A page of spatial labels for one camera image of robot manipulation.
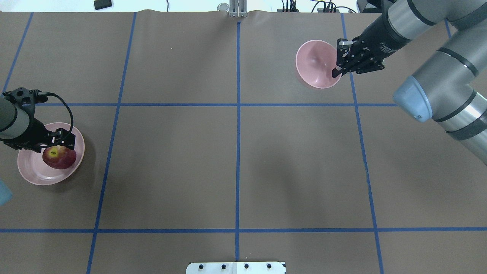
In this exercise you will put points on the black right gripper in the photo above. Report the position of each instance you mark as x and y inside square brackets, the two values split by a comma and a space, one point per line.
[374, 40]

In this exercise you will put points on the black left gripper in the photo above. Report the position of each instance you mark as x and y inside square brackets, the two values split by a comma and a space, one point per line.
[33, 133]

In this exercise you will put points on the red apple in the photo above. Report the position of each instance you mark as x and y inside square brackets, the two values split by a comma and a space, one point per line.
[59, 157]

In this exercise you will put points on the pink bowl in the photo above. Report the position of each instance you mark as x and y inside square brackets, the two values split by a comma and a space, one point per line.
[313, 65]

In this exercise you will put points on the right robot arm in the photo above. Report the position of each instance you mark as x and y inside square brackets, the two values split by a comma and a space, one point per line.
[440, 88]

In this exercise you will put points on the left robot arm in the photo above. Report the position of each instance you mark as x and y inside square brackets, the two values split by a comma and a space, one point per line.
[9, 112]

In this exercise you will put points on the pink plate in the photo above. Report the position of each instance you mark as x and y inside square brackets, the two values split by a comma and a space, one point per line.
[33, 169]

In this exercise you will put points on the near orange black hub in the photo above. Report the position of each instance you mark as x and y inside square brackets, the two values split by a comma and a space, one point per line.
[328, 7]

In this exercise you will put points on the black power supply box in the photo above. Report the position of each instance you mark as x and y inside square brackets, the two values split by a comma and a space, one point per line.
[369, 6]

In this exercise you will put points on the small black square device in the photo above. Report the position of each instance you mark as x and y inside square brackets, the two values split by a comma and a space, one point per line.
[102, 4]

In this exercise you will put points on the aluminium frame post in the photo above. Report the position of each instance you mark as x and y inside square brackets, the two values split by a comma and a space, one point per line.
[238, 8]

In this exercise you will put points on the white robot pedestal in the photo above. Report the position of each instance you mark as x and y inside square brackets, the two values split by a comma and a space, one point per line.
[252, 267]

